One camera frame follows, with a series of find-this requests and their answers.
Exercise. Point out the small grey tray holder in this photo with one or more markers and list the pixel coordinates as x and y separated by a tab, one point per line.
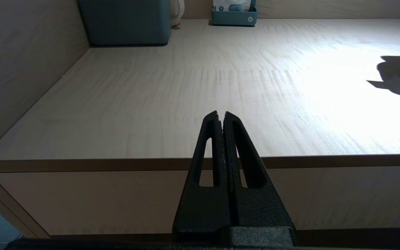
234	18

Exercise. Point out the wooden upstand board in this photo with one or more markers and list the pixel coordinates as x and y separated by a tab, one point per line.
325	8
30	69

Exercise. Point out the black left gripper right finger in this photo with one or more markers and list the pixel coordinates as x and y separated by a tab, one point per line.
259	211

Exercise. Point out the white sachets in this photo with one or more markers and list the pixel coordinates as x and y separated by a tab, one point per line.
231	5

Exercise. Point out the grey tissue box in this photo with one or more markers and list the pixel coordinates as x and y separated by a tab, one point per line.
127	21

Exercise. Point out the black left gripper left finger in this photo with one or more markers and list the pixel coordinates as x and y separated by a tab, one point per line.
203	208

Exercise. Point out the wooden cabinet front panel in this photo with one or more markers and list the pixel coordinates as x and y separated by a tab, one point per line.
82	198

